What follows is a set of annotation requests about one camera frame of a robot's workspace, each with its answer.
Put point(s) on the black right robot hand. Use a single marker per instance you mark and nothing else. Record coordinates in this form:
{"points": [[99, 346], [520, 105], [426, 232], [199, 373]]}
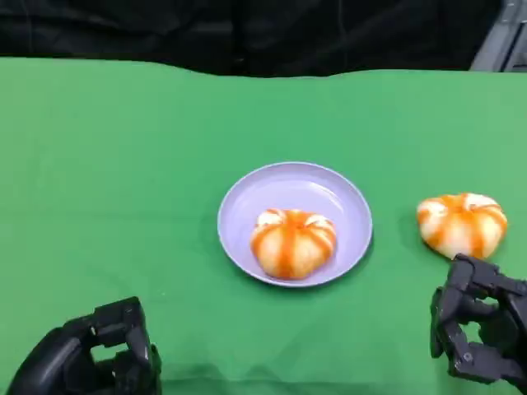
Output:
{"points": [[479, 325]]}

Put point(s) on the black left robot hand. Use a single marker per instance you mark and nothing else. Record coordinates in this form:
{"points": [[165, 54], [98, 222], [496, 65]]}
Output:
{"points": [[82, 354]]}

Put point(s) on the orange and white bread roll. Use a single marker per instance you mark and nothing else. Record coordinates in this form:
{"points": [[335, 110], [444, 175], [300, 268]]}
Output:
{"points": [[462, 225], [293, 243]]}

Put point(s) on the green cloth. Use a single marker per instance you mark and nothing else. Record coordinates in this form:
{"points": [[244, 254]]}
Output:
{"points": [[123, 164]]}

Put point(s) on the lilac plate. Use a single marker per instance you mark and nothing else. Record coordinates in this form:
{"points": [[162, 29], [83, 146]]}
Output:
{"points": [[263, 197]]}

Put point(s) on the black backdrop curtain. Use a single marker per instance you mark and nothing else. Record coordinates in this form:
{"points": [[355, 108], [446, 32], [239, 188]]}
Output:
{"points": [[230, 29]]}

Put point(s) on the grey metal frame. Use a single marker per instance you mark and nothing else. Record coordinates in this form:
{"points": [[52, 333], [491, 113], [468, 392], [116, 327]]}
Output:
{"points": [[504, 39]]}

